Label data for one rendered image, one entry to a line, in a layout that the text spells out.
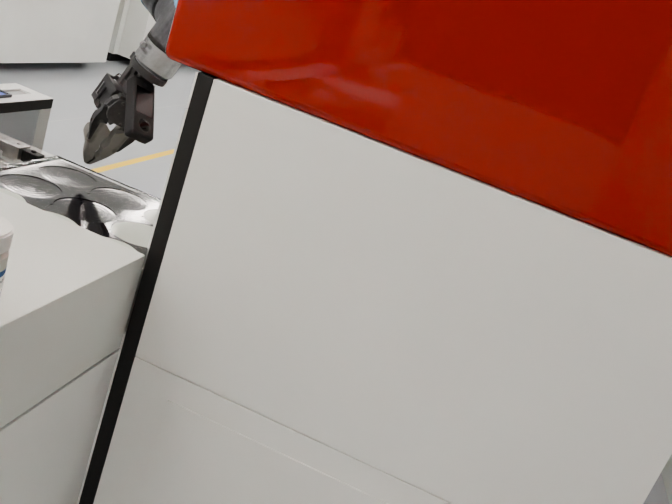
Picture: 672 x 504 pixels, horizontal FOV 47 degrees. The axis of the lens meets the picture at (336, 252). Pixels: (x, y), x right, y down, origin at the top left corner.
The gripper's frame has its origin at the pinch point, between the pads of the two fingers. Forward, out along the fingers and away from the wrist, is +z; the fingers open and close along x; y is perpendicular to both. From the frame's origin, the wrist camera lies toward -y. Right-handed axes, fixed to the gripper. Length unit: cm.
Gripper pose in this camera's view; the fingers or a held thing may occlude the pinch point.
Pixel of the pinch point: (91, 159)
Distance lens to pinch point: 147.0
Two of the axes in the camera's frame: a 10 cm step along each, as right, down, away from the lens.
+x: -6.2, -2.8, -7.3
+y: -4.5, -6.4, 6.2
